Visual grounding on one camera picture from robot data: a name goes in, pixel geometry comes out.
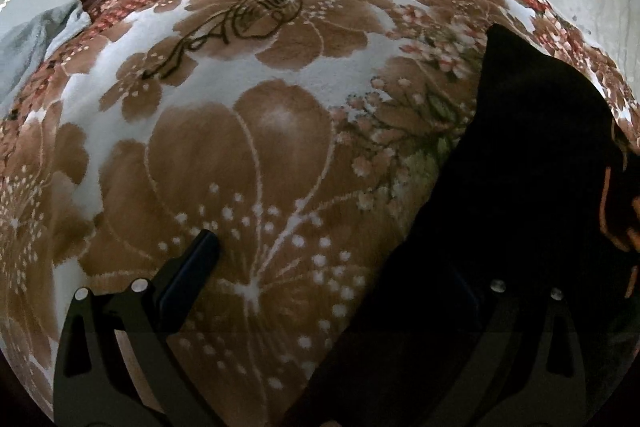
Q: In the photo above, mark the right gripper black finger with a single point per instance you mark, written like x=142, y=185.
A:
x=92, y=385

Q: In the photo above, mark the black orange patterned garment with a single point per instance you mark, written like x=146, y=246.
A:
x=514, y=299

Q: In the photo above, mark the grey cloth at bedside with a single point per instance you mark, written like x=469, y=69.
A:
x=25, y=47

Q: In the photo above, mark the brown floral fleece blanket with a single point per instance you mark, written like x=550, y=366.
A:
x=305, y=134

